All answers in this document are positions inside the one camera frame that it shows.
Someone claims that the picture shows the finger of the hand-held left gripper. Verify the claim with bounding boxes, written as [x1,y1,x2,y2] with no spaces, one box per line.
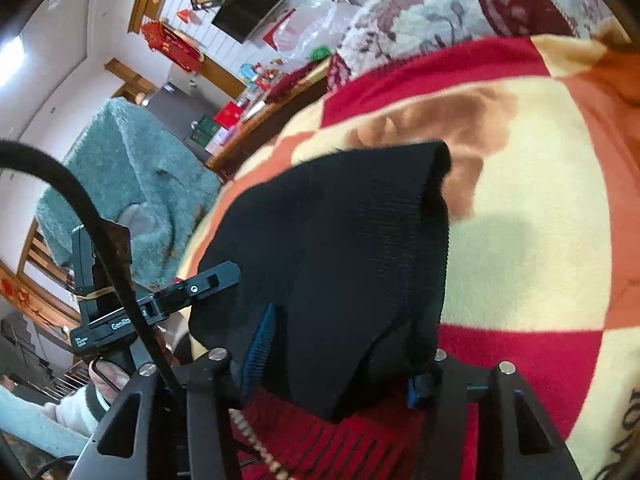
[141,261,242,322]

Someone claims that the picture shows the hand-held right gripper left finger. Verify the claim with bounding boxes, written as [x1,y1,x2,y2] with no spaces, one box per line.
[67,302,278,480]

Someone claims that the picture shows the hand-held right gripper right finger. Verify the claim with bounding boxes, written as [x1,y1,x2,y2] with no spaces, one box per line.
[406,347,583,480]

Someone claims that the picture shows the black pants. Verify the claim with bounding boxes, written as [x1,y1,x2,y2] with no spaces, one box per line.
[189,141,453,423]

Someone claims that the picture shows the person's left forearm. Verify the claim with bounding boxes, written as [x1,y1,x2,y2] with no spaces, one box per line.
[42,384,113,437]

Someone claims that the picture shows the person's left hand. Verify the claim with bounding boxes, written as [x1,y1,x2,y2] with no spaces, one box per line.
[89,327,182,403]

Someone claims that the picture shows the stair railing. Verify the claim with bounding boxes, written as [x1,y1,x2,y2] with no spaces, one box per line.
[0,310,93,403]

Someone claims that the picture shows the teal fluffy fleece blanket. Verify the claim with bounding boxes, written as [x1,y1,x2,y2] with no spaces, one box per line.
[35,97,223,286]

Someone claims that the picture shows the green box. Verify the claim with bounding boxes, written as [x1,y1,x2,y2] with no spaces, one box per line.
[190,116,222,147]

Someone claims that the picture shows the red gift box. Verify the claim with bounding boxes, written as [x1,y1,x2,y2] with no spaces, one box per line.
[214,101,247,129]

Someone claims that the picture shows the dark wooden cabinet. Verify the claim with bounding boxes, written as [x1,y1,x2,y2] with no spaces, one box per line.
[205,57,333,182]

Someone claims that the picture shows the orange red checkered blanket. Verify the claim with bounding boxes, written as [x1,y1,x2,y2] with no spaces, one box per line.
[172,35,640,480]

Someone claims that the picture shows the red hanging decoration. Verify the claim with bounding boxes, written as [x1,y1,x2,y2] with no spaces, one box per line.
[140,20,207,74]

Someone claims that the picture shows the clear plastic bag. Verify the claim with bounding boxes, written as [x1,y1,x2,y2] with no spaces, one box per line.
[272,2,362,67]

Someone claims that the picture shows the red white floral pillow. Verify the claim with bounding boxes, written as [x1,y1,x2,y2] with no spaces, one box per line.
[327,0,621,92]

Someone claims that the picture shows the red cloth with rope trim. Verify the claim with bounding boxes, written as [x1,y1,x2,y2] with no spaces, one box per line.
[229,389,453,480]

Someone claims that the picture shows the black cable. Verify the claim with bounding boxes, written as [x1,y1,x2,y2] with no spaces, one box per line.
[0,140,186,406]

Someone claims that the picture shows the black wall television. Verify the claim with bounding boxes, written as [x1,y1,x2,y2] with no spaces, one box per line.
[211,0,287,44]

